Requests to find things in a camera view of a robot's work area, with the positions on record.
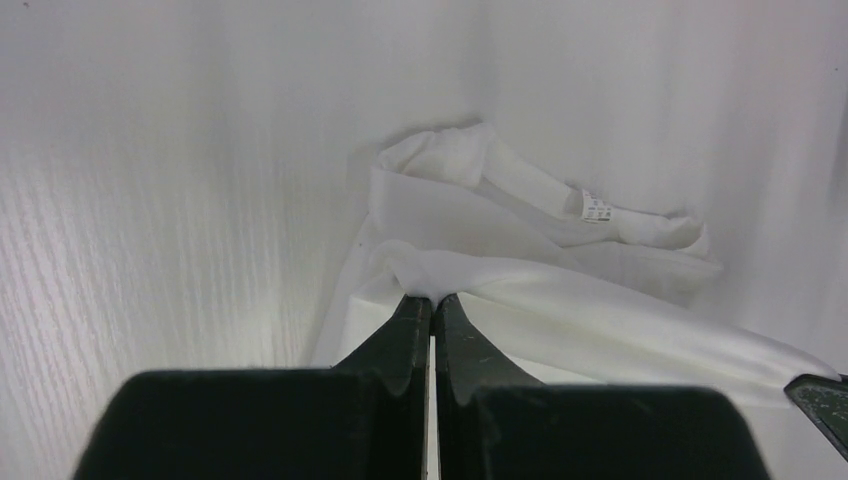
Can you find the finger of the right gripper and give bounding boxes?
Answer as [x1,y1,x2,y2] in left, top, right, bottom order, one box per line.
[784,374,847,460]

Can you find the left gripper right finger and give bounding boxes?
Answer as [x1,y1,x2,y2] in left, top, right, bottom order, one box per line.
[434,295,769,479]

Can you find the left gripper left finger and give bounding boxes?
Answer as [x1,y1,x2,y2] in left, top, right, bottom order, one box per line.
[74,297,432,479]

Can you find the white printed t-shirt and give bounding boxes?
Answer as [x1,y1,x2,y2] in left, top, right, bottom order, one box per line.
[312,124,838,406]

